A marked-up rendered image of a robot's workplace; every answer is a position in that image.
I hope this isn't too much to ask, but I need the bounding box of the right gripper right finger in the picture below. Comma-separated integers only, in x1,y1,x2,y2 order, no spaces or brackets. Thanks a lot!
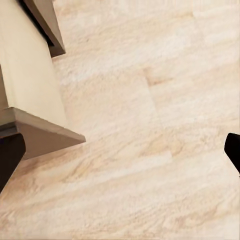
224,133,240,172

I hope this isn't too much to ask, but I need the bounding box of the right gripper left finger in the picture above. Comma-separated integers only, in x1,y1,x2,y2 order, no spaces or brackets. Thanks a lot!
0,133,26,193

